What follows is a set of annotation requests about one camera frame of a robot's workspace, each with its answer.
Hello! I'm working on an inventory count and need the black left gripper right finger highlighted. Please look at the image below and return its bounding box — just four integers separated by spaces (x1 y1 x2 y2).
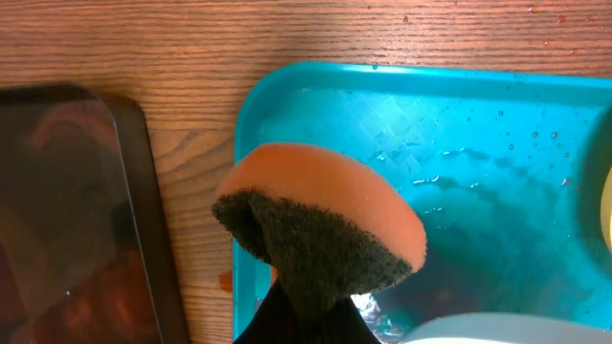
316 297 380 344

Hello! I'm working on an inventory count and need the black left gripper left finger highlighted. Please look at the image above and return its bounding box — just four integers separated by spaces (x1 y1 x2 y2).
233 280 297 344

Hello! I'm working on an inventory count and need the orange green scrub sponge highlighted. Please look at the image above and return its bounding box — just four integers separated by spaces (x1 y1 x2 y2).
211 142 426 317

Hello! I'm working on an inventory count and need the light blue plate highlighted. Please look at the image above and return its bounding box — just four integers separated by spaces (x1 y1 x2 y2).
406 312 611 344

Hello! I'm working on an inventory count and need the black plastic tray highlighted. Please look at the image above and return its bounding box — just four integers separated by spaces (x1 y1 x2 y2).
1 83 189 344

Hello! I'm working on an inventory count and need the yellow plate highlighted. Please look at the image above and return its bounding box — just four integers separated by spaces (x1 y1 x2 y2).
600 169 612 252

